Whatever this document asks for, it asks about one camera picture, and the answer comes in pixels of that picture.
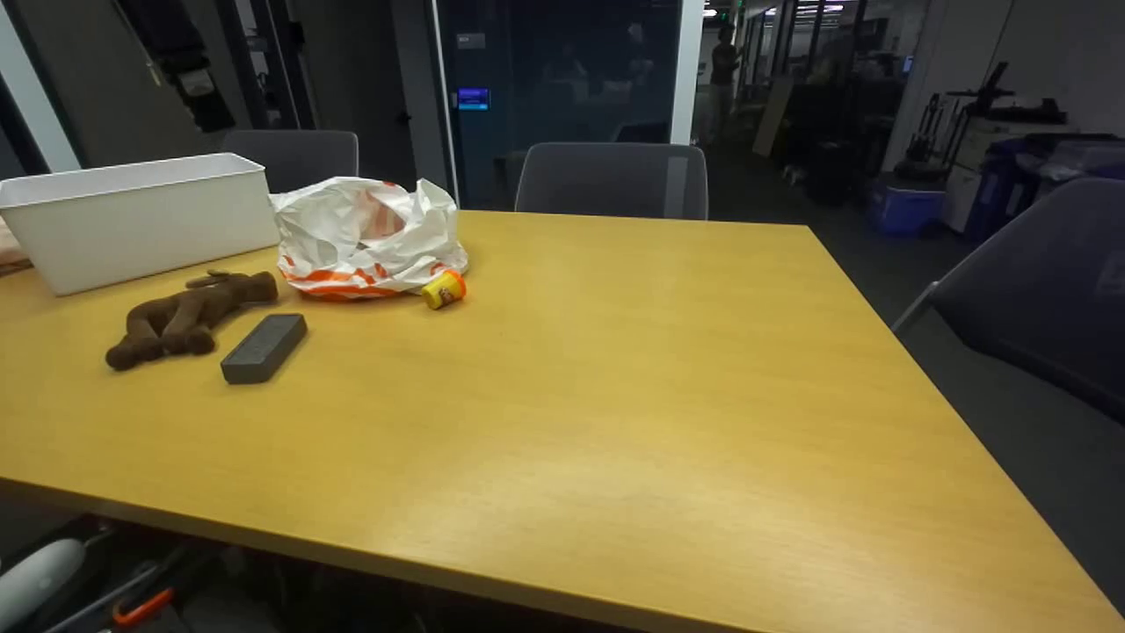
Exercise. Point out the yellow container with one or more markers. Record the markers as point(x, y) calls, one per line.
point(445, 290)

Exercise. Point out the white orange plastic bag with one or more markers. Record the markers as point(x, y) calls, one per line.
point(357, 238)

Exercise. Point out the black duster block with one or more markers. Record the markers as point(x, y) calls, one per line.
point(267, 351)

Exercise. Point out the brown moose plush toy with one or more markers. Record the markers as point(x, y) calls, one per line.
point(183, 321)

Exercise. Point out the grey chair behind table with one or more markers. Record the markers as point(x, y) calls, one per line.
point(615, 178)

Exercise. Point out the blue bin in background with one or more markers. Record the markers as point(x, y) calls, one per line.
point(908, 208)

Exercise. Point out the white rectangular bin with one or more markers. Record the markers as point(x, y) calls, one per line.
point(113, 223)

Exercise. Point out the dark chair at right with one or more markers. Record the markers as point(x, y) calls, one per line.
point(1045, 292)

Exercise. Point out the white cylinder under table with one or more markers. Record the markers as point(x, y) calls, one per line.
point(38, 579)

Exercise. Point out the orange handled tool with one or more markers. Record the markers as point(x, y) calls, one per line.
point(146, 611)

